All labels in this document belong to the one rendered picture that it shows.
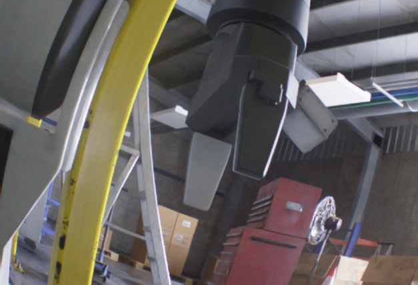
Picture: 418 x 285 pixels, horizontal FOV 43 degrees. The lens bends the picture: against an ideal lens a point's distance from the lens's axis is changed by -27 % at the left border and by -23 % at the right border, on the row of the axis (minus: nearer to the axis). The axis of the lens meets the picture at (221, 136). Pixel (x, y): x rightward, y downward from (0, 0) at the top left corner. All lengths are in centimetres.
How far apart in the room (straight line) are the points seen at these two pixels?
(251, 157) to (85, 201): 91
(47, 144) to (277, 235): 406
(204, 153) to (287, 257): 392
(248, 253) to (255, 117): 395
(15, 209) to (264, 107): 21
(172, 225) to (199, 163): 1054
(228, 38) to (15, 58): 21
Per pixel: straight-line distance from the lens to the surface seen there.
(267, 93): 46
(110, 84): 137
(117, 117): 136
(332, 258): 928
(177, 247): 1119
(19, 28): 41
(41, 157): 42
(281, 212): 445
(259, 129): 46
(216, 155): 56
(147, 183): 390
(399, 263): 767
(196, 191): 55
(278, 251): 444
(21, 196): 42
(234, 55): 49
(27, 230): 475
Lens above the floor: 48
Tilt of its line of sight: 12 degrees up
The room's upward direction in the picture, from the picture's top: 17 degrees clockwise
